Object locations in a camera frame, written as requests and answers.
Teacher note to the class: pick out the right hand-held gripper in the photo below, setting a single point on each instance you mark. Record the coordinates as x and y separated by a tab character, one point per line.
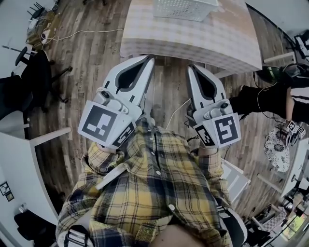
227	130

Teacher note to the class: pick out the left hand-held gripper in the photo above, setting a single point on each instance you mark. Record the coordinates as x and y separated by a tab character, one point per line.
101	120

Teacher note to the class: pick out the white plastic laundry basket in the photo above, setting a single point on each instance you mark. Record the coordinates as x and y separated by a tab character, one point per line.
183	9

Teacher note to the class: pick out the person's right forearm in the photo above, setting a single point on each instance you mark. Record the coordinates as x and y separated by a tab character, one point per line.
208	150

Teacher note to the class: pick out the person's left forearm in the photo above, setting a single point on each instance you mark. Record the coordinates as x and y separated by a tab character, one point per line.
102	149

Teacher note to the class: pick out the black and green chair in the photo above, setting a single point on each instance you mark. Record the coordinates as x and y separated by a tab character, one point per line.
271	72

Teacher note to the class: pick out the black office chair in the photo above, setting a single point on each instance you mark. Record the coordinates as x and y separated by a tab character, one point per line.
36	72

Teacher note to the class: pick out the white power strip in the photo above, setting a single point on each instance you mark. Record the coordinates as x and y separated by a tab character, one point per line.
44	38

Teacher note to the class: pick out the small white table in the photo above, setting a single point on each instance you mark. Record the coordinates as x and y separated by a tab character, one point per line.
237	181

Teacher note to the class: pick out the white flat pocket device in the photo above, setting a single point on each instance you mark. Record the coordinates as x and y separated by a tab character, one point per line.
111	177

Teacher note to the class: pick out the person's yellow plaid shirt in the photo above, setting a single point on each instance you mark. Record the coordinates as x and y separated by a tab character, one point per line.
149	183

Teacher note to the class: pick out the black router with antennas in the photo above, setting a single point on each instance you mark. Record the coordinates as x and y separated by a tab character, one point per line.
36	10

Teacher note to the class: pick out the grey checkered cloth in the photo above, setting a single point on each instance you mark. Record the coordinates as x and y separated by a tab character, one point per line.
274	222

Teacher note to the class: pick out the black bag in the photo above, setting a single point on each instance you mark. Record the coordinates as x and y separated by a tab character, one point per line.
33	226

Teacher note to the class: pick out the small black picture frame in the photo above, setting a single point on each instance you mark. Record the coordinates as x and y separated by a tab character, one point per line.
9	197
4	189

